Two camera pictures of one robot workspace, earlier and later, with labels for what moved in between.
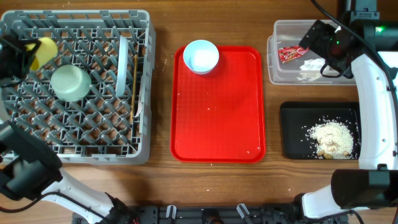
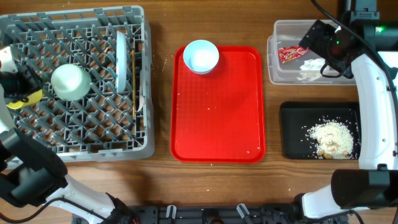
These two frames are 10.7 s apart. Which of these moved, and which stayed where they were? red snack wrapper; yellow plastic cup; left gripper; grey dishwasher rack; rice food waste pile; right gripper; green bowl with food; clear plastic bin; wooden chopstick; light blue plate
Moved: light blue plate; wooden chopstick; left gripper; yellow plastic cup
Stayed: green bowl with food; right gripper; rice food waste pile; grey dishwasher rack; red snack wrapper; clear plastic bin
